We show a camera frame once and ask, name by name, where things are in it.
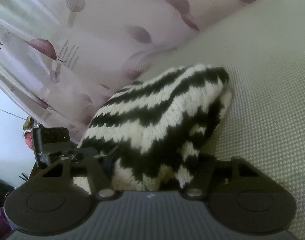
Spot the black white striped knit cardigan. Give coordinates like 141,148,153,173
78,64,232,191

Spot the floral covered furniture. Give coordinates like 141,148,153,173
22,115,40,150

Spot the purple cloth item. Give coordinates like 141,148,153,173
0,207,11,239

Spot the pink leaf print curtain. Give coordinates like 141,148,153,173
0,0,257,141

